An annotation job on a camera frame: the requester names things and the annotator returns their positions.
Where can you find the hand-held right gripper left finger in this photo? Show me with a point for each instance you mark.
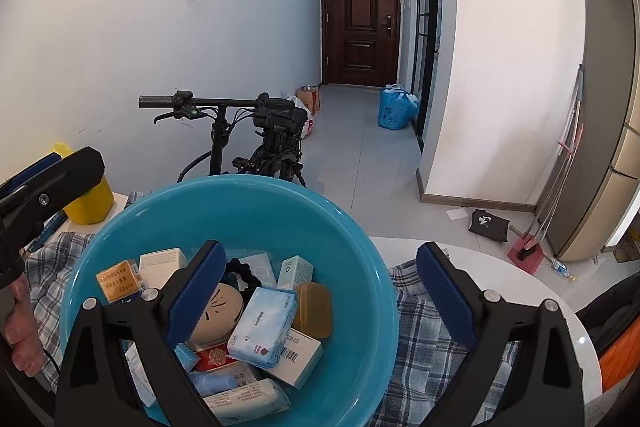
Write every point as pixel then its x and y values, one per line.
pixel 197 297

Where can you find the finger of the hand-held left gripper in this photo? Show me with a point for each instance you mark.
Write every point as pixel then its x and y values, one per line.
pixel 35 169
pixel 75 177

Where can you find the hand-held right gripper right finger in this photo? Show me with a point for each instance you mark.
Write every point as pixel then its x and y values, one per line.
pixel 445 302

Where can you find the blue wet wipes packet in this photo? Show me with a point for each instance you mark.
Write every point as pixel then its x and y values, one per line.
pixel 260 329

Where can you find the orange translucent soap box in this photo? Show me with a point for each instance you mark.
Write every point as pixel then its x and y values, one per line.
pixel 314 311

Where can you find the blue plastic basin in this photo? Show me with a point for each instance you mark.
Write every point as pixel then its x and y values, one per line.
pixel 300 217

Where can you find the person's left hand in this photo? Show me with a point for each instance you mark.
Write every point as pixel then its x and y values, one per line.
pixel 25 332

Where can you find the yellow container with green lid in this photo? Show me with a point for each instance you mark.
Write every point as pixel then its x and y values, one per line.
pixel 92 204

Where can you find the small blue box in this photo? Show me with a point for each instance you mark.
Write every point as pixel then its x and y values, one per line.
pixel 187 355

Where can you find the red box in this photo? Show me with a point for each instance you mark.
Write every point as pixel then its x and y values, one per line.
pixel 215 357

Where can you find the plain white box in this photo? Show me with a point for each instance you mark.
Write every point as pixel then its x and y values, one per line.
pixel 262 269

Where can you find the orange label box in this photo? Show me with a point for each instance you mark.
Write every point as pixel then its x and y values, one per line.
pixel 118 283

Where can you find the blue plaid cloth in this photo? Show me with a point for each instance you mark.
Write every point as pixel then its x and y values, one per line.
pixel 430 382

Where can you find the blue printed pack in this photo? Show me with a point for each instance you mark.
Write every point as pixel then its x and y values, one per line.
pixel 225 379

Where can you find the black bag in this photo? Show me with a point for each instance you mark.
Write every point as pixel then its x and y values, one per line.
pixel 487 224

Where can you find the white paper scrap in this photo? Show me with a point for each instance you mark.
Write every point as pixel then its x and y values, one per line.
pixel 456 213

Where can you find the red dustpan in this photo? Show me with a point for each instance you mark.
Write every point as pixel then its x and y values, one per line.
pixel 527 259

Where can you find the white slim box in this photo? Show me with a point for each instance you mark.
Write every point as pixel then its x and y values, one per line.
pixel 140 377

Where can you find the white and teal box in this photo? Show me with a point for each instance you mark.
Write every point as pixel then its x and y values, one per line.
pixel 295 272

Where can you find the white barcode box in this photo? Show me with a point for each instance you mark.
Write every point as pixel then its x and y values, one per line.
pixel 300 359

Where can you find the clear water bottle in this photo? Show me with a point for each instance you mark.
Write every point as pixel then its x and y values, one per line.
pixel 562 269

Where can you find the black bicycle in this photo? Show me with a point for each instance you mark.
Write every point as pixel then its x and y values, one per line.
pixel 270 127

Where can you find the orange chair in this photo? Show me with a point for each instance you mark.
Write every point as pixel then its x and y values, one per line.
pixel 622 357

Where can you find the blue plastic bag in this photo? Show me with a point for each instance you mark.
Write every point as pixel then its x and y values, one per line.
pixel 395 109

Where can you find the white plastic bag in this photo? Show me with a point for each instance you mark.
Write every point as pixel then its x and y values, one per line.
pixel 307 124

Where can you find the folded drying rack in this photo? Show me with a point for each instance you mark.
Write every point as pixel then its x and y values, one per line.
pixel 575 122

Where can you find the brown paper bag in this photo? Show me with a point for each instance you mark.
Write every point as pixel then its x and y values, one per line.
pixel 311 99

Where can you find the beige refrigerator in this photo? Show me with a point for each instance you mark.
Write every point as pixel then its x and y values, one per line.
pixel 605 107

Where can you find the black framed glass door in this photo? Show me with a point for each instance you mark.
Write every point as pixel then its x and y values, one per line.
pixel 430 32

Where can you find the brown wooden door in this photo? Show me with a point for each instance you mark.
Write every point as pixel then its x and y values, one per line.
pixel 360 22

